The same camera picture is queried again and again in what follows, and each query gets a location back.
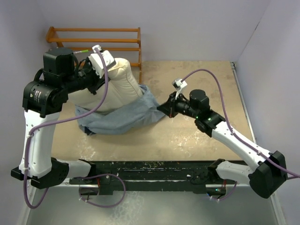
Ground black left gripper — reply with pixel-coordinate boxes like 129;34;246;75
61;56;109;95

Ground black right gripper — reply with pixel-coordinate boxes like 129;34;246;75
157;91;199;119

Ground blue pillowcase with yellow drawings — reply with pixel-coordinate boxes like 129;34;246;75
77;85;165;135

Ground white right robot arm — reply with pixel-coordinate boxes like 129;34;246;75
157;90;287;199

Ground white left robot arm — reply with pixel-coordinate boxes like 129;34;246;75
11;45;115;189

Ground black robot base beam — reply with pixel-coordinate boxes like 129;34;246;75
70;161;234;197

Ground green capped marker pen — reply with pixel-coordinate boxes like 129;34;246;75
73;49;90;54

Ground orange wooden shelf rack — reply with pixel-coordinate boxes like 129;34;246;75
45;26;143;83

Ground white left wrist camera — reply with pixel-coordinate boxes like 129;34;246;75
88;45;116;78

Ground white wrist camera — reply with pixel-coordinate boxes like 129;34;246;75
88;45;116;78
172;78;187;99

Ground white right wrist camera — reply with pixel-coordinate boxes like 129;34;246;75
172;78;187;99

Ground aluminium table edge rail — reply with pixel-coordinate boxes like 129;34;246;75
230;62;256;143

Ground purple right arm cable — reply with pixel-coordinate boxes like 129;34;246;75
182;69;300;180

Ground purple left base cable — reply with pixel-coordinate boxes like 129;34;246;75
78;173;127;208

